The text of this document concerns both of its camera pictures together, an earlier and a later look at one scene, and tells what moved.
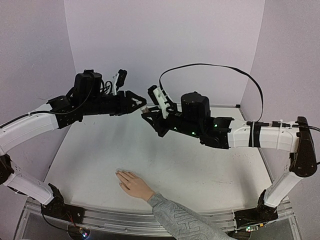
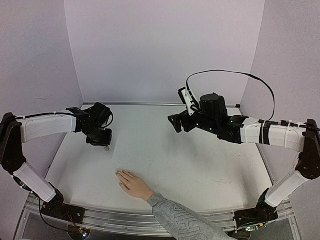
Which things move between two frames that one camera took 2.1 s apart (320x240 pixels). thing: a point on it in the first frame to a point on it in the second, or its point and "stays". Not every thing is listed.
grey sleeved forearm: [182, 223] stays
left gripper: [123, 108] to [107, 142]
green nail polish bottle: [146, 110] to [107, 149]
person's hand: [134, 184] stays
